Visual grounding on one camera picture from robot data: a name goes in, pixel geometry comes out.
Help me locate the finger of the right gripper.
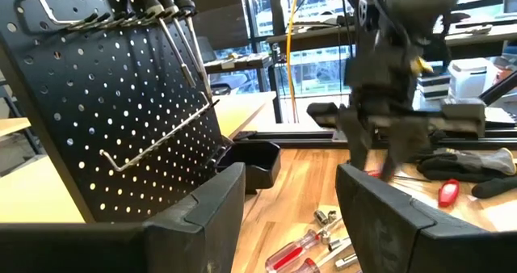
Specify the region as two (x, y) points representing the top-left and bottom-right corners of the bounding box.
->
(340, 107), (373, 172)
(380, 121), (430, 182)

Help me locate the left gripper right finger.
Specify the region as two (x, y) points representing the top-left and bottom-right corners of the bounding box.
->
(334, 162), (517, 273)

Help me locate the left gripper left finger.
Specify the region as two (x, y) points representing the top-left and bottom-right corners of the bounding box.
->
(0, 162), (246, 273)

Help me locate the red T-handle hex key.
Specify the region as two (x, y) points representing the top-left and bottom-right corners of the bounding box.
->
(362, 168), (432, 184)
(438, 178), (460, 208)

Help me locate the red clear handle screwdriver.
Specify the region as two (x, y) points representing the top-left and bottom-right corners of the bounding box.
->
(292, 240), (353, 273)
(264, 220), (344, 273)

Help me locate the chrome extension bar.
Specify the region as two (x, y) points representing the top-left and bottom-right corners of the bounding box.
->
(334, 252), (359, 271)

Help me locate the deep chrome socket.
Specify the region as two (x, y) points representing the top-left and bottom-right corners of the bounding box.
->
(327, 235), (352, 252)

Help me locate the grey black work glove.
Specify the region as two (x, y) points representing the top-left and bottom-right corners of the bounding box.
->
(415, 146), (517, 183)

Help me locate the white plastic container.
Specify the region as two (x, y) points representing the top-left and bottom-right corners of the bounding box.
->
(448, 57), (501, 101)

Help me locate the short chrome socket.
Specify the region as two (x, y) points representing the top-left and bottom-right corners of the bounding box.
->
(313, 208), (329, 227)

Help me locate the black plastic bin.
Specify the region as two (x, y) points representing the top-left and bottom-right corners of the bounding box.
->
(215, 140), (283, 194)

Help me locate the black metal pegboard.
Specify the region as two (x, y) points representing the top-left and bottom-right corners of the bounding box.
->
(0, 0), (228, 225)

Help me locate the yellow cable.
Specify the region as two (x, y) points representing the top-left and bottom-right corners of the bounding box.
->
(284, 0), (302, 124)

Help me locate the silver wire tool rail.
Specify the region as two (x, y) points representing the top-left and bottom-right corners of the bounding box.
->
(15, 0), (199, 34)
(99, 90), (221, 173)

